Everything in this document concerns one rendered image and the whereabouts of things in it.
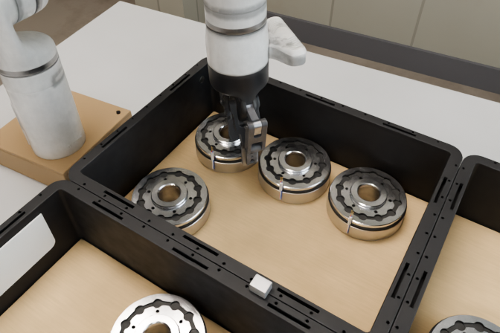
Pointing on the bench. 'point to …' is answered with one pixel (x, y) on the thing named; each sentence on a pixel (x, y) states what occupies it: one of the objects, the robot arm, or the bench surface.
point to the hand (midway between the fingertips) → (242, 141)
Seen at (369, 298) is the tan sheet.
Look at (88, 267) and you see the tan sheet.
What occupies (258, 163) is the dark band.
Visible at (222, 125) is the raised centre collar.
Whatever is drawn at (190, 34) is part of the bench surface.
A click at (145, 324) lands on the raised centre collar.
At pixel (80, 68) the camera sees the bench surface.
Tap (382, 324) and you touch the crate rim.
